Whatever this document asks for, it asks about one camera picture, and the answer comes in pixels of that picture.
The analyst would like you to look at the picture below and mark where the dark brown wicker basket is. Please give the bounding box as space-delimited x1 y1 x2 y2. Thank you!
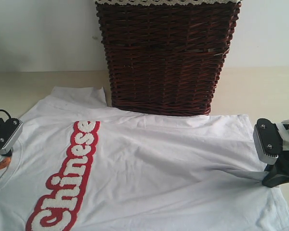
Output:
95 2 241 116

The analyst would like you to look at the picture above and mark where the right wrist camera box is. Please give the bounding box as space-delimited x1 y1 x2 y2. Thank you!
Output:
253 118 282 165

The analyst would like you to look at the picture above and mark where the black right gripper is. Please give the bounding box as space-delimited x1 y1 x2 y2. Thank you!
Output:
262 119 289 188

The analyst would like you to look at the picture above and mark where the orange shirt neck label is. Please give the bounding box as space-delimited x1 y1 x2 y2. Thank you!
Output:
0 156 11 170

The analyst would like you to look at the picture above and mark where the white t-shirt red lettering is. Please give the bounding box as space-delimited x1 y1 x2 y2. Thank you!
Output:
0 87 289 231

